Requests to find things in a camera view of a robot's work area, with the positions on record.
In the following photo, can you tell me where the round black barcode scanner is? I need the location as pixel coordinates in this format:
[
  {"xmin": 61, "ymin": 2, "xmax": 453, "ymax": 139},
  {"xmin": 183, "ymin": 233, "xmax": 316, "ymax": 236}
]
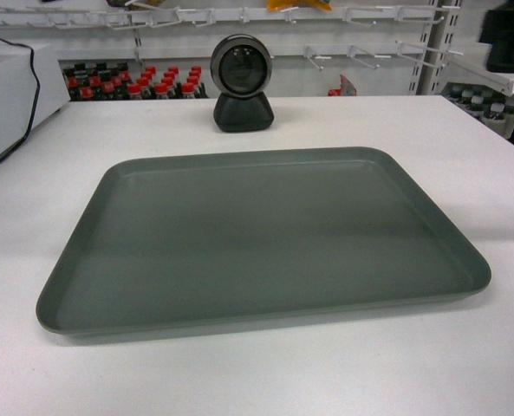
[{"xmin": 210, "ymin": 34, "xmax": 275, "ymax": 133}]

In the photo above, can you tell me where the white peg hook rail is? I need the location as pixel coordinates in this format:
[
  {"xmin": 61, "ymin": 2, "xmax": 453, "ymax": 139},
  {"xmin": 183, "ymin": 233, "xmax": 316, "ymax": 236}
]
[{"xmin": 0, "ymin": 5, "xmax": 449, "ymax": 30}]

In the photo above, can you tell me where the grey rectangular serving tray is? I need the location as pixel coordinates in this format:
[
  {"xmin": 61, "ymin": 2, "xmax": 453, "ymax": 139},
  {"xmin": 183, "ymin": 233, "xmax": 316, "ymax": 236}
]
[{"xmin": 36, "ymin": 146, "xmax": 491, "ymax": 336}]

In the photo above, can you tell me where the black power cable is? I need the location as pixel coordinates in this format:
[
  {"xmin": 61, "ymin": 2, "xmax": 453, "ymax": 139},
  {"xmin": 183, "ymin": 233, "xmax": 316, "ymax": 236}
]
[{"xmin": 0, "ymin": 33, "xmax": 43, "ymax": 167}]

